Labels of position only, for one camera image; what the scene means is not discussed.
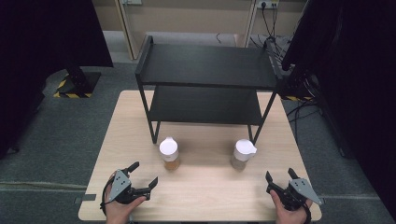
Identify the person's left hand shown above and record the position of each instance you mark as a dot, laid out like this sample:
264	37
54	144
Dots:
121	211

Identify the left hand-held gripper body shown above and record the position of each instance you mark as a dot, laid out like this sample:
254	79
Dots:
120	186

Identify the grey spice jar white lid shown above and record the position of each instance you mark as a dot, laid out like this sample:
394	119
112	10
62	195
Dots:
243	153

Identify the black curtain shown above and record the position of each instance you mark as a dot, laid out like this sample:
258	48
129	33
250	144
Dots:
358	77
40	62

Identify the beige wooden partition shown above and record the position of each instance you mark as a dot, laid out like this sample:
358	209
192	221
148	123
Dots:
186	18

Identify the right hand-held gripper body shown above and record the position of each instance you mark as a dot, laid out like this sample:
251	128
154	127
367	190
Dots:
299	189

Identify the black two-tier metal shelf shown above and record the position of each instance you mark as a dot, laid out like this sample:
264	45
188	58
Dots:
205	77

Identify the white wall socket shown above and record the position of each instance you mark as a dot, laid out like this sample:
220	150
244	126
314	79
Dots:
267	3

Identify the orange spice jar white lid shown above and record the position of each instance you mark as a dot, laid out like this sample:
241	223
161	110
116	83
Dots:
169	152

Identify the person's right hand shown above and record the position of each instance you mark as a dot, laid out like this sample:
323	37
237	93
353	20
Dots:
288	215

